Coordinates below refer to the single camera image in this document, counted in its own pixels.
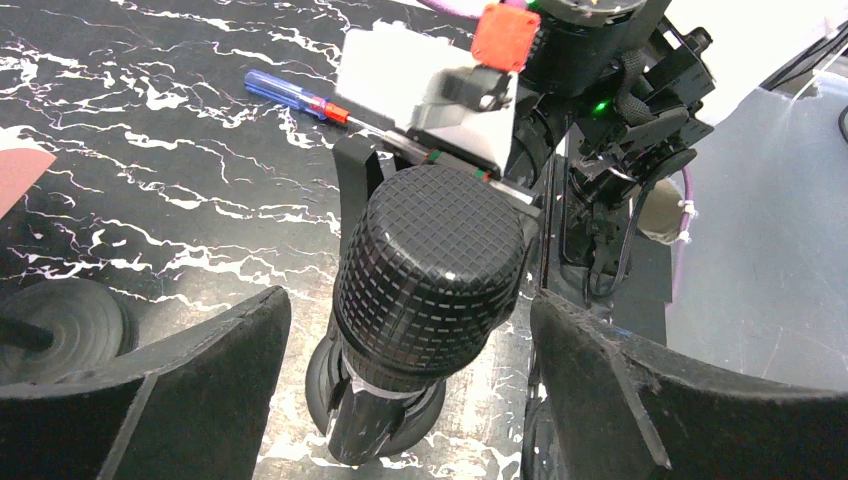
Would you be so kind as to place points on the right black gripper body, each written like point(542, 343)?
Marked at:
point(536, 265)

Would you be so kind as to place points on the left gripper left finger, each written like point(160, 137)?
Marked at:
point(193, 405)

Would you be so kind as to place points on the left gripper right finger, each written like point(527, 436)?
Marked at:
point(682, 404)

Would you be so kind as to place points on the black microphone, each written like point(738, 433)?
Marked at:
point(433, 266)

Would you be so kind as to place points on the pink music stand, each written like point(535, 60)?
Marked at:
point(21, 167)

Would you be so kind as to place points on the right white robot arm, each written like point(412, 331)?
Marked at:
point(603, 67)

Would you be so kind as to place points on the blue red screwdriver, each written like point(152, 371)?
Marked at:
point(289, 94)

